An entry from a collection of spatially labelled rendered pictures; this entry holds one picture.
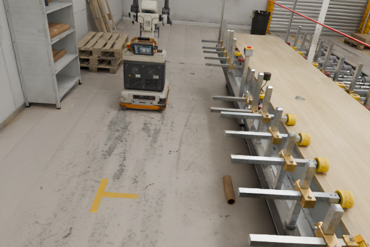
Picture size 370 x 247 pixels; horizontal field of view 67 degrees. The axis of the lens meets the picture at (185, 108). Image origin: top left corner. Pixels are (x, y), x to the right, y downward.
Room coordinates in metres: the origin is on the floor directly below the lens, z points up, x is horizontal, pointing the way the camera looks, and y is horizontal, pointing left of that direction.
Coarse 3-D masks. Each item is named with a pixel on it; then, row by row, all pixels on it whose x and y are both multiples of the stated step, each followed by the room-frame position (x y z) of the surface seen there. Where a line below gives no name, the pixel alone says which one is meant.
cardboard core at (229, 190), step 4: (224, 176) 2.11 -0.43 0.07; (228, 176) 2.11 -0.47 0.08; (224, 180) 2.06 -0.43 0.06; (228, 180) 2.04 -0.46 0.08; (224, 184) 2.02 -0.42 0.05; (228, 184) 1.99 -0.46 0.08; (228, 188) 1.94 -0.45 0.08; (232, 188) 1.95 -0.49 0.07; (228, 192) 1.90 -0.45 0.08; (232, 192) 1.90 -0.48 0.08; (228, 196) 1.85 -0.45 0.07; (232, 196) 1.84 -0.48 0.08; (228, 200) 1.86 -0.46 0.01; (232, 200) 1.86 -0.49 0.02; (228, 204) 1.82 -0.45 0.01; (232, 204) 1.82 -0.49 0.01
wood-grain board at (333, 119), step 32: (256, 64) 3.07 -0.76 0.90; (288, 64) 3.17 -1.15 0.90; (288, 96) 2.24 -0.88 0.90; (320, 96) 2.30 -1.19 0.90; (288, 128) 1.68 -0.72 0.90; (320, 128) 1.72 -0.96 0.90; (352, 128) 1.76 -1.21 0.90; (352, 160) 1.37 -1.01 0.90; (352, 192) 1.09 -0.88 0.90; (352, 224) 0.88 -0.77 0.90
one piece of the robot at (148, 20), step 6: (138, 18) 3.80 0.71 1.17; (144, 18) 3.80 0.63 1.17; (150, 18) 3.80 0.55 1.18; (156, 18) 3.80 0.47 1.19; (144, 24) 3.79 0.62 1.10; (150, 24) 3.79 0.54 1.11; (144, 30) 3.79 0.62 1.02; (150, 30) 3.78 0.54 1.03; (144, 36) 3.83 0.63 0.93; (150, 36) 3.83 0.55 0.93
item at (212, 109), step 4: (212, 108) 1.97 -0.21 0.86; (216, 108) 1.98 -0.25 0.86; (220, 108) 1.98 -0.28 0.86; (224, 108) 1.99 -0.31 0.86; (228, 108) 1.99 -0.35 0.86; (216, 112) 1.96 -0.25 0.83; (220, 112) 1.96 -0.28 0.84; (240, 112) 1.97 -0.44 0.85; (244, 112) 1.97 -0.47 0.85; (248, 112) 1.97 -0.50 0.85
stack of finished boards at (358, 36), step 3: (351, 33) 8.83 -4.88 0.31; (351, 36) 8.78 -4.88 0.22; (354, 36) 8.65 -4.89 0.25; (357, 36) 8.50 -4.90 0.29; (360, 36) 8.40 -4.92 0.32; (363, 36) 8.44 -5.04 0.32; (366, 36) 8.47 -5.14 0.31; (369, 36) 8.52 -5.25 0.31; (357, 39) 8.45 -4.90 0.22; (360, 39) 8.33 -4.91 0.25; (363, 39) 8.19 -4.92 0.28; (366, 39) 8.09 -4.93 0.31; (369, 39) 8.10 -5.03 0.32; (366, 42) 8.08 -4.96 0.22; (369, 42) 8.08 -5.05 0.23
